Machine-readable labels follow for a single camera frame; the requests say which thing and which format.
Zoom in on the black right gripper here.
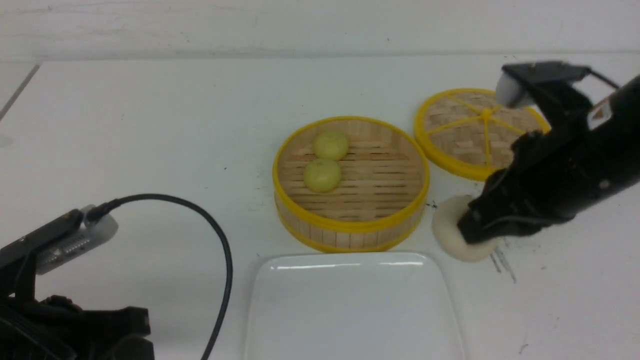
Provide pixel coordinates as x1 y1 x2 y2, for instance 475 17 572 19
457 82 608 245

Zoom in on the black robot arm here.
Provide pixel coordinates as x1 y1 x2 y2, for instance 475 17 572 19
1 64 639 360

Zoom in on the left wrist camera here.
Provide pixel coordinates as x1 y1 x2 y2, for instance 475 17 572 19
0 204 119 275

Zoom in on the white rectangular plate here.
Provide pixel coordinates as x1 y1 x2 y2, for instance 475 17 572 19
244 251 466 360

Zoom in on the white steamed bun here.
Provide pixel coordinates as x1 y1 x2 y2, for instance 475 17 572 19
431 194 499 263

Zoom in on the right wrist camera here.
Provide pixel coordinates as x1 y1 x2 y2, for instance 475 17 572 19
495 60 590 109

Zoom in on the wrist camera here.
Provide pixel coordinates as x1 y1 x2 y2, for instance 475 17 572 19
0 204 119 275
495 60 590 109

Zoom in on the yellow steamed bun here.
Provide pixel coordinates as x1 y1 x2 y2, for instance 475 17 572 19
302 158 342 194
312 131 350 161

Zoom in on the woven bamboo steamer lid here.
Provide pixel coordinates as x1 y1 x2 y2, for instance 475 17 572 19
413 88 551 182

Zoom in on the black camera cable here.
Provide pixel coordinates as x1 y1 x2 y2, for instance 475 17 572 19
88 193 234 360

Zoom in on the bamboo steamer basket yellow rim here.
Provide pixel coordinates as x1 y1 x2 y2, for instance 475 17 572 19
272 116 430 253

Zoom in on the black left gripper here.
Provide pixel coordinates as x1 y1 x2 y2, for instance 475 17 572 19
0 254 154 360

